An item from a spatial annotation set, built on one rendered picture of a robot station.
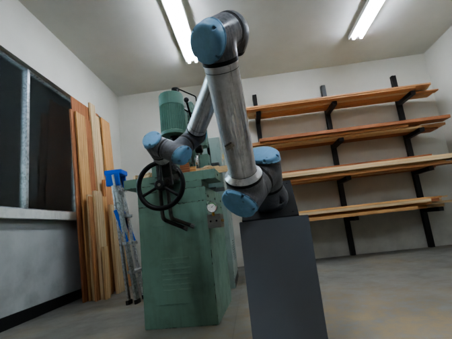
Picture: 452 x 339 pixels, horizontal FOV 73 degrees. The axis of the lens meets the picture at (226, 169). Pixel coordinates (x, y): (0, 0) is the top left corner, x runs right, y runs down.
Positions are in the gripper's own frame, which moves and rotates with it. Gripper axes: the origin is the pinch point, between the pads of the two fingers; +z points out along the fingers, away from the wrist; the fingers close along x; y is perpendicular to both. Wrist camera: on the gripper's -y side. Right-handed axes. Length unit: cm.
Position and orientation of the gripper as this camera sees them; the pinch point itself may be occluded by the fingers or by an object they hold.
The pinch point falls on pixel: (176, 180)
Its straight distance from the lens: 168.0
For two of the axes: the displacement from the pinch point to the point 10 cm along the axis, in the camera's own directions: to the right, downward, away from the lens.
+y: -0.5, -8.6, 5.1
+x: -9.8, 1.3, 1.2
